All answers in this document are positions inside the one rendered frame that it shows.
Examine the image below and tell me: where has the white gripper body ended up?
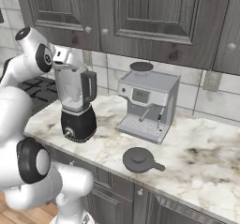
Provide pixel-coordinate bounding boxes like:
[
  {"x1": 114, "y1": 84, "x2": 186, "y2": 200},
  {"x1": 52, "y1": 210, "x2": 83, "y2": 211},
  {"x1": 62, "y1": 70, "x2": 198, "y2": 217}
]
[{"x1": 63, "y1": 49, "x2": 84, "y2": 93}]

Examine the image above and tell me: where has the black blender with clear jar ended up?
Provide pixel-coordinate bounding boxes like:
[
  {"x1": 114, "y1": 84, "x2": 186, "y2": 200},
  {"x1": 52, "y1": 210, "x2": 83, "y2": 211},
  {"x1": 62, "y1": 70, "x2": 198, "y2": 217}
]
[{"x1": 53, "y1": 62, "x2": 98, "y2": 143}]

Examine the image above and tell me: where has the dark grey blender lid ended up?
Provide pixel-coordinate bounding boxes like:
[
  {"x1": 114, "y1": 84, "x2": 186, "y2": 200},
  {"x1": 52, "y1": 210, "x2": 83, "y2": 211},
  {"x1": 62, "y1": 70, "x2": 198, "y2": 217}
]
[{"x1": 122, "y1": 146, "x2": 166, "y2": 174}]

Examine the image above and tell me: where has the black hob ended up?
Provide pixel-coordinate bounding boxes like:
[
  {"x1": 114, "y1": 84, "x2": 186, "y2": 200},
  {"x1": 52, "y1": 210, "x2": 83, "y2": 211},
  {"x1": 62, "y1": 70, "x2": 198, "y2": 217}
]
[{"x1": 16, "y1": 75, "x2": 60, "y2": 117}]

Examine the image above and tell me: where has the silver coffee machine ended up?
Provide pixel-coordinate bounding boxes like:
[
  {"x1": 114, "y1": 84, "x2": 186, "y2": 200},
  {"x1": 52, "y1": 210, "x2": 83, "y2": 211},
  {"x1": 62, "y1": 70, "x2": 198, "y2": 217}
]
[{"x1": 116, "y1": 61, "x2": 182, "y2": 145}]

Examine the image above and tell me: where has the grey wooden drawer front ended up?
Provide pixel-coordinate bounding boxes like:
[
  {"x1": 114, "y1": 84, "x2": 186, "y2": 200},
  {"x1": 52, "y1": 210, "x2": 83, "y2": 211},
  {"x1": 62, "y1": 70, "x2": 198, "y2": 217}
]
[{"x1": 46, "y1": 144, "x2": 113, "y2": 188}]

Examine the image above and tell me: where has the grey wooden base cupboard door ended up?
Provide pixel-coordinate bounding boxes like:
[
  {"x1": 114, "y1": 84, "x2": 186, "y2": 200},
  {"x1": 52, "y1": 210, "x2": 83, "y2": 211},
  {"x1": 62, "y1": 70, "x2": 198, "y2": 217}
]
[{"x1": 82, "y1": 182, "x2": 136, "y2": 224}]

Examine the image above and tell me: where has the narrow grey base cupboard door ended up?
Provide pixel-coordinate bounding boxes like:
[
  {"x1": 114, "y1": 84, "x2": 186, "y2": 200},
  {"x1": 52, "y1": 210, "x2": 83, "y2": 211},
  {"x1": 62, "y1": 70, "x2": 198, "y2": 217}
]
[{"x1": 133, "y1": 184, "x2": 149, "y2": 224}]

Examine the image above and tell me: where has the grey dishwasher front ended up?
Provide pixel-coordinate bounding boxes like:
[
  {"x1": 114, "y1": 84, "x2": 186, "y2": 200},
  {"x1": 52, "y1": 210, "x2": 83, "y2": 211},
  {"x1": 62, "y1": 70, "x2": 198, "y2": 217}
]
[{"x1": 145, "y1": 191, "x2": 227, "y2": 224}]

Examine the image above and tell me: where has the grey wall socket plate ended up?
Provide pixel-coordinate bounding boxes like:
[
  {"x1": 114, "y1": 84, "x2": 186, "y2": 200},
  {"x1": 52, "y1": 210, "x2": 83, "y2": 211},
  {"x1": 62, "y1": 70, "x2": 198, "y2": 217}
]
[
  {"x1": 82, "y1": 49, "x2": 94, "y2": 67},
  {"x1": 202, "y1": 70, "x2": 224, "y2": 93}
]

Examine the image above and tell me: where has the grey wooden wall cupboard door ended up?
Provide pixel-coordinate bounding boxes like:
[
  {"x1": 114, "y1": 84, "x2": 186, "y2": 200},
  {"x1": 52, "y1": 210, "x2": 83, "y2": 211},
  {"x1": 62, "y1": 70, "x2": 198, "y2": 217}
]
[
  {"x1": 96, "y1": 0, "x2": 234, "y2": 71},
  {"x1": 15, "y1": 0, "x2": 101, "y2": 52},
  {"x1": 212, "y1": 0, "x2": 240, "y2": 77}
]

